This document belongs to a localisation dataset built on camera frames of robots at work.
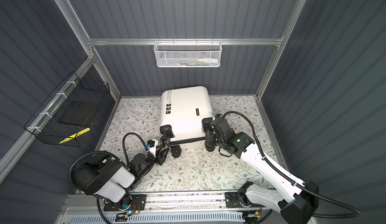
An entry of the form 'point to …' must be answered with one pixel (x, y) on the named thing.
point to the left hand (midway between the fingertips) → (166, 147)
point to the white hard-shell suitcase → (184, 109)
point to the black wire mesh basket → (71, 110)
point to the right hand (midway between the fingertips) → (209, 137)
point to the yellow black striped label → (79, 133)
